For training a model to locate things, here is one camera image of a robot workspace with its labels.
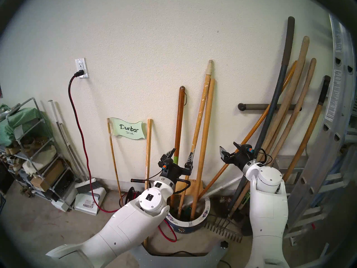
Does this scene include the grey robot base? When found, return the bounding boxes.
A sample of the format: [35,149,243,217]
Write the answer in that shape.
[131,240,229,268]

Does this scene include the black and red power cord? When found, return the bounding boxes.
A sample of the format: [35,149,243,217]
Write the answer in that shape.
[68,71,119,213]

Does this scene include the thin bamboo flag stick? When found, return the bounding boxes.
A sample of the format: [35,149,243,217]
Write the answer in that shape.
[107,118,124,207]

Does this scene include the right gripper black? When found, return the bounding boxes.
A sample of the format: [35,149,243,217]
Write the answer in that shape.
[219,142,256,170]

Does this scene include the light wooden board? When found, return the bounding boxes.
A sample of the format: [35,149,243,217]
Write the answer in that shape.
[174,180,204,197]

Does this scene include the dark brown handle green label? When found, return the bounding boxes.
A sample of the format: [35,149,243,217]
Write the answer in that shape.
[170,86,186,209]

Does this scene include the orange handle with black grip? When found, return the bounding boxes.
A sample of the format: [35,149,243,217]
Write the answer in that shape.
[282,75,331,183]

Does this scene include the paint-speckled pole with threaded tip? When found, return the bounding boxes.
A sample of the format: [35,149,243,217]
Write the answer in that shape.
[177,60,214,218]

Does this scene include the thin metal rod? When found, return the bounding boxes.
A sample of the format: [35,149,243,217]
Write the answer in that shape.
[56,121,87,181]

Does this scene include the green checked cloth bag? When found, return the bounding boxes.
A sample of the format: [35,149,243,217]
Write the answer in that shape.
[0,104,45,146]

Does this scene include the grey broom brush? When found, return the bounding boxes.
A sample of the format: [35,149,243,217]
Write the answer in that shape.
[75,178,98,194]

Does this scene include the metal rake head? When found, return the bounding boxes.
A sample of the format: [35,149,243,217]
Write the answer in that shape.
[204,214,243,243]

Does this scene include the thin white tube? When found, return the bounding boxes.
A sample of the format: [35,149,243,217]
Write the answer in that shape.
[49,100,87,181]

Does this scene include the white dustpan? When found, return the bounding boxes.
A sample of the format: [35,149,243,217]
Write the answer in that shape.
[74,186,107,216]

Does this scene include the slim weathered wooden handle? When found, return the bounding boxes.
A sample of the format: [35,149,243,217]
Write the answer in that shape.
[269,58,317,164]

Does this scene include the plain light wooden dowel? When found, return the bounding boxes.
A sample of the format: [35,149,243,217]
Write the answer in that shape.
[190,78,215,220]

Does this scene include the small white plastic box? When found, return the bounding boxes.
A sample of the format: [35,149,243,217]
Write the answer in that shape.
[52,199,74,212]

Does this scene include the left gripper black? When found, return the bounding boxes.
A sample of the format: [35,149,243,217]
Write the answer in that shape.
[158,148,194,185]

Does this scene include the aluminium ladder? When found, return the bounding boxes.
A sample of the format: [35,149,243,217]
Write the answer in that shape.
[279,13,357,245]

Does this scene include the floral ceramic pot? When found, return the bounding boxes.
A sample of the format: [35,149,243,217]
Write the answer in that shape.
[164,196,211,234]

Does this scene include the long dark grey handle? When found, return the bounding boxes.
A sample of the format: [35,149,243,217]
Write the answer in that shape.
[227,16,295,212]

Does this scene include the flat light wooden slat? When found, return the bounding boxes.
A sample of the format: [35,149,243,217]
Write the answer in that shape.
[143,119,153,247]

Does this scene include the brown cardboard box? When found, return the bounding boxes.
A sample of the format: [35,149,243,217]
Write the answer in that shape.
[30,160,66,188]

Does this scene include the metal wire shelf rack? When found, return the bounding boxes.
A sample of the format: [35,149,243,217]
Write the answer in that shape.
[0,97,81,209]

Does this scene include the green Dunbar Drive paper flag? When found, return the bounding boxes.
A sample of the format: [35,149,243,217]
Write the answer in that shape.
[110,117,146,140]

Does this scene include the white wall outlet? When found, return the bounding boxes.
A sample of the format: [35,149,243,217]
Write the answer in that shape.
[75,58,90,79]

